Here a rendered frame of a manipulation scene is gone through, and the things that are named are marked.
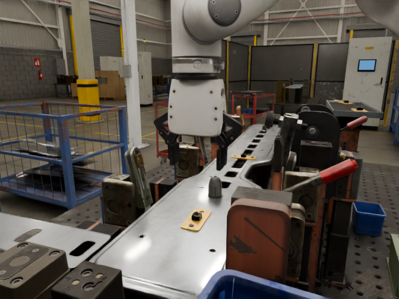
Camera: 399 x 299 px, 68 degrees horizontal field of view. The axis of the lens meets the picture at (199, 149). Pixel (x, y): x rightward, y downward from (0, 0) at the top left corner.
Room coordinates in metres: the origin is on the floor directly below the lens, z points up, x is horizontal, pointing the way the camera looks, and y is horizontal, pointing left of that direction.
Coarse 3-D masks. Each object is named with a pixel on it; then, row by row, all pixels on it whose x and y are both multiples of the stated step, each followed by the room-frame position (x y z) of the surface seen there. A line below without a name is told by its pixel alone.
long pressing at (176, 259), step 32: (256, 128) 1.51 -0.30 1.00; (256, 160) 0.94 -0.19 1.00; (192, 192) 0.67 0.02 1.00; (224, 192) 0.67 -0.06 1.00; (160, 224) 0.51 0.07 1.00; (224, 224) 0.51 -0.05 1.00; (96, 256) 0.41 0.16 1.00; (128, 256) 0.41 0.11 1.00; (160, 256) 0.41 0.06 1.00; (192, 256) 0.41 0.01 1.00; (224, 256) 0.41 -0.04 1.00; (128, 288) 0.35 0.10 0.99; (160, 288) 0.34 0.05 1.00; (192, 288) 0.34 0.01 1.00
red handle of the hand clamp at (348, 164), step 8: (328, 168) 0.45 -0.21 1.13; (336, 168) 0.44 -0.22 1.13; (344, 168) 0.44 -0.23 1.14; (352, 168) 0.43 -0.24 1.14; (320, 176) 0.45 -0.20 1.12; (328, 176) 0.44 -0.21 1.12; (336, 176) 0.44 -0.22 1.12; (304, 184) 0.46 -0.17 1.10; (312, 184) 0.45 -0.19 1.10; (320, 184) 0.45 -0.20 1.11; (296, 192) 0.46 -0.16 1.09
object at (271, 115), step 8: (272, 112) 0.48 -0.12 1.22; (272, 120) 0.47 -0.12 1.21; (280, 120) 0.47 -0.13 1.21; (288, 120) 0.46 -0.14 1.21; (296, 120) 0.46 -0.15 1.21; (288, 128) 0.46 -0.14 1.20; (296, 128) 0.46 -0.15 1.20; (304, 128) 0.46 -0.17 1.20; (288, 136) 0.46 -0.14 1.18; (288, 144) 0.46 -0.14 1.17; (288, 152) 0.46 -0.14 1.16; (272, 168) 0.47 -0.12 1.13
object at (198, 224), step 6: (198, 210) 0.57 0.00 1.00; (204, 210) 0.57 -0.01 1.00; (192, 216) 0.52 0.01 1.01; (198, 216) 0.52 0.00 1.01; (204, 216) 0.54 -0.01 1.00; (186, 222) 0.51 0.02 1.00; (192, 222) 0.51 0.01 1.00; (198, 222) 0.51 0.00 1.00; (204, 222) 0.52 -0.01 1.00; (186, 228) 0.49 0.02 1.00; (192, 228) 0.49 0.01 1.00; (198, 228) 0.49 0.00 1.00
